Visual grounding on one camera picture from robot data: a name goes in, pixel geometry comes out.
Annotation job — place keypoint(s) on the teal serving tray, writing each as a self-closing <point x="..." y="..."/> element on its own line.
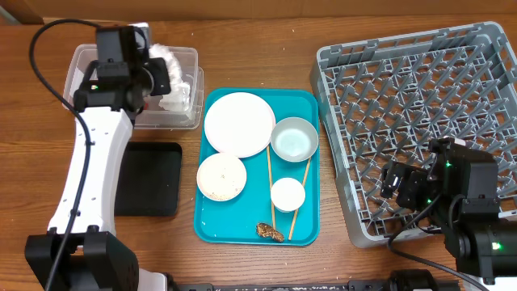
<point x="235" y="221"/>

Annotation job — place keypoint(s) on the grey bowl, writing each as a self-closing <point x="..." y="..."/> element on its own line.
<point x="294" y="139"/>

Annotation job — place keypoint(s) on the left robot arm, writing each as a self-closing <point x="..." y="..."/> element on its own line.
<point x="80" y="250"/>

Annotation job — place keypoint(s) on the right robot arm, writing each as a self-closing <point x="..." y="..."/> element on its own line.
<point x="457" y="193"/>

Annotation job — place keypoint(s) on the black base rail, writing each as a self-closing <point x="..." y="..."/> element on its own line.
<point x="400" y="280"/>

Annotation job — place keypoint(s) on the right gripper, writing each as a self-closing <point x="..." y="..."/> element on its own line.
<point x="402" y="183"/>

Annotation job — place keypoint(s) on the white napkin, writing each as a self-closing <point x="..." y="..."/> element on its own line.
<point x="179" y="97"/>

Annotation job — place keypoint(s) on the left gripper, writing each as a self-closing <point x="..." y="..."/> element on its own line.
<point x="160" y="66"/>

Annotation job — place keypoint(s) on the wooden chopstick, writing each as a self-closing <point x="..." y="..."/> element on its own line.
<point x="270" y="186"/>
<point x="303" y="183"/>

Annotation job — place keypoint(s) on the small white plate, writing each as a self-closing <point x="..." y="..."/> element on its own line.
<point x="221" y="177"/>

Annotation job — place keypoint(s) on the brown food scrap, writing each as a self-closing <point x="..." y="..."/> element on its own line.
<point x="266" y="231"/>

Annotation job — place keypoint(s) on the small white cup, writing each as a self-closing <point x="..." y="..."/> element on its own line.
<point x="287" y="195"/>

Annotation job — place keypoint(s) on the black plastic tray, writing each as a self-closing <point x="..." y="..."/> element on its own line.
<point x="149" y="180"/>

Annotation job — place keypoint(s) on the clear plastic bin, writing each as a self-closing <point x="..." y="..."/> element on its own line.
<point x="153" y="117"/>

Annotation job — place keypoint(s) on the grey dishwasher rack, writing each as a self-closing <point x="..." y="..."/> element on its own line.
<point x="384" y="99"/>

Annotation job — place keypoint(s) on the large white plate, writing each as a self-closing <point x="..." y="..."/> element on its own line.
<point x="240" y="124"/>

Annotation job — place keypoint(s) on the left wooden chopstick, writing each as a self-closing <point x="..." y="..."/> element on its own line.
<point x="270" y="186"/>

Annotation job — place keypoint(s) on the right wooden chopstick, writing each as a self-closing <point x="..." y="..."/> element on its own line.
<point x="303" y="183"/>

